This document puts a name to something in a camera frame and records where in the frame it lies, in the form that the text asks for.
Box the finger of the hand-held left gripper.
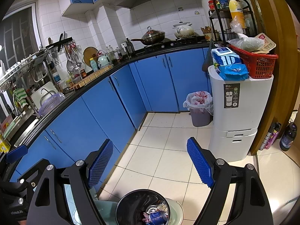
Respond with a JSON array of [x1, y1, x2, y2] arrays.
[[0, 144, 29, 169], [14, 159, 48, 190]]

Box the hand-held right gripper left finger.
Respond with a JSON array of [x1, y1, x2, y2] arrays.
[[27, 139, 114, 225]]

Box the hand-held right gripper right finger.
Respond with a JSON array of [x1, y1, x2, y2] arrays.
[[187, 137, 273, 225]]

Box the black trash bin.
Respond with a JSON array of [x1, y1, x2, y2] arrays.
[[115, 189, 171, 225]]

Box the grey bin with bag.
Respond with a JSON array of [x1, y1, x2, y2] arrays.
[[183, 91, 214, 127]]

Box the green striped towel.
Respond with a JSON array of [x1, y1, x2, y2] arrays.
[[12, 88, 28, 108]]

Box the white tall plastic cabinet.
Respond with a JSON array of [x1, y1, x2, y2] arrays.
[[208, 65, 274, 163]]

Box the purple plastic basket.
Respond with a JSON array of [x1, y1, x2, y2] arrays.
[[37, 93, 66, 118]]

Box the blue kitchen base cabinets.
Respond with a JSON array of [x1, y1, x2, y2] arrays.
[[7, 47, 212, 183]]

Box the white plastic tub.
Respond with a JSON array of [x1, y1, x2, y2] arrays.
[[30, 82, 58, 106]]

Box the purple spray can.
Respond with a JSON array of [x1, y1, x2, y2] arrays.
[[259, 122, 282, 151]]

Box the metal dish rack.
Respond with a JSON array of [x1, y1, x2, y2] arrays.
[[0, 49, 51, 92]]

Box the wooden slat board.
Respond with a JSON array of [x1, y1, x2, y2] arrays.
[[70, 64, 113, 88]]

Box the dark bottle purple label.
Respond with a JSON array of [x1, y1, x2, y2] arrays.
[[280, 122, 298, 152]]

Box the blue plastic packet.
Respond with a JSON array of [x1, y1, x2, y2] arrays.
[[219, 63, 249, 80]]

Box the mint green kettle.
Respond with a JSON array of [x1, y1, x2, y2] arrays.
[[97, 51, 112, 68]]

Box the dark green hanging bag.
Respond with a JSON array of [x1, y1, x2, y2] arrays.
[[202, 40, 212, 72]]

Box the blue white wipes pack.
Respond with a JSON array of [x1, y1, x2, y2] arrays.
[[211, 47, 243, 69]]

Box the hanging metal ladles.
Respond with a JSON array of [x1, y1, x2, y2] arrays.
[[64, 42, 82, 72]]

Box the round wooden cutting board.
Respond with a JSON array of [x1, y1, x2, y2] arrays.
[[83, 47, 99, 67]]

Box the red plastic basket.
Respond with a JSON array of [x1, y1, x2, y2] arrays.
[[229, 44, 279, 79]]

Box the black oil dispenser bottle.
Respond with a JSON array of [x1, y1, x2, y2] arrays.
[[122, 38, 136, 58]]

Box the black gas stove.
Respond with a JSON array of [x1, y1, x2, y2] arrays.
[[143, 37, 200, 50]]

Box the dark kitchen window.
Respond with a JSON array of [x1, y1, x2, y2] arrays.
[[2, 5, 40, 59]]

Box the grey green plastic bag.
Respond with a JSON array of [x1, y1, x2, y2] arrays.
[[231, 33, 265, 52]]

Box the yellow snack box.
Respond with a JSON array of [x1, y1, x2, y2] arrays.
[[201, 26, 215, 40]]

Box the white ceramic pot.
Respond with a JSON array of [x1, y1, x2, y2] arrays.
[[173, 22, 195, 39]]

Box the wok with glass lid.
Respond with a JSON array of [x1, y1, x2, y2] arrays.
[[131, 26, 166, 46]]

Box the white container red label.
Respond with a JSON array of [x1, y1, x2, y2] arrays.
[[254, 32, 276, 52]]

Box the yellow spray bottle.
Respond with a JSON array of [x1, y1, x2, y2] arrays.
[[226, 0, 246, 30]]

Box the black wall knife rail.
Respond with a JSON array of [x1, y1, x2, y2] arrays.
[[46, 31, 73, 50]]

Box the wooden door frame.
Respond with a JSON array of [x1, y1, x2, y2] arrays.
[[244, 0, 300, 155]]

